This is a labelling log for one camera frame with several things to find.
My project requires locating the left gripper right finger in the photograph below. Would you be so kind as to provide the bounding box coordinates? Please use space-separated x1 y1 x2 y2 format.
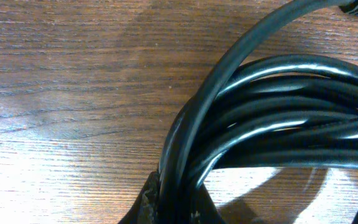
194 184 225 224

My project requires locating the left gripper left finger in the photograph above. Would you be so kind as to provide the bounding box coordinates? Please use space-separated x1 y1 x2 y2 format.
119 171 160 224

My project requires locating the thick black usb cable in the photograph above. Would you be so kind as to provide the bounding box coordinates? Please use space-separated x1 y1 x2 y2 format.
158 0 358 224

